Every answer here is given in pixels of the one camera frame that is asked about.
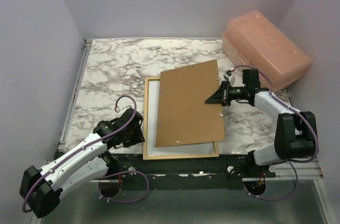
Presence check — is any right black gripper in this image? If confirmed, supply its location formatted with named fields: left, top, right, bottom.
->
left=206, top=80, right=248, bottom=107

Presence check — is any brown cardboard backing board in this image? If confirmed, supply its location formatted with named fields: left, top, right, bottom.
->
left=156, top=59, right=225, bottom=147

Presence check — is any green wooden picture frame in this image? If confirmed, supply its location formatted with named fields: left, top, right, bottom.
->
left=142, top=76, right=220, bottom=161

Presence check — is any sunset photo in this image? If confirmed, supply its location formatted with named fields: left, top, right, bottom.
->
left=147, top=80, right=216, bottom=157

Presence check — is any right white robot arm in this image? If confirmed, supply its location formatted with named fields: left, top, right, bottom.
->
left=205, top=65, right=319, bottom=177

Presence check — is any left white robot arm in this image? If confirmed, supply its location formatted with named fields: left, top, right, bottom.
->
left=19, top=108, right=145, bottom=218

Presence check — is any pink plastic storage box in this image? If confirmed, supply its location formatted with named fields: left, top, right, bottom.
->
left=222, top=10, right=312, bottom=91

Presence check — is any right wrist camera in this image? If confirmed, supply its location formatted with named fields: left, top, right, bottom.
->
left=223, top=67, right=236, bottom=86

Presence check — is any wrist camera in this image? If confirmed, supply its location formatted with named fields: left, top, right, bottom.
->
left=114, top=105, right=133, bottom=114
left=223, top=67, right=236, bottom=86

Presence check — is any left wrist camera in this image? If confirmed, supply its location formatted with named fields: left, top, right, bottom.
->
left=114, top=105, right=133, bottom=114

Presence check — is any aluminium rail frame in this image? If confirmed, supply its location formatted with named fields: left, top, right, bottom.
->
left=29, top=38, right=94, bottom=224

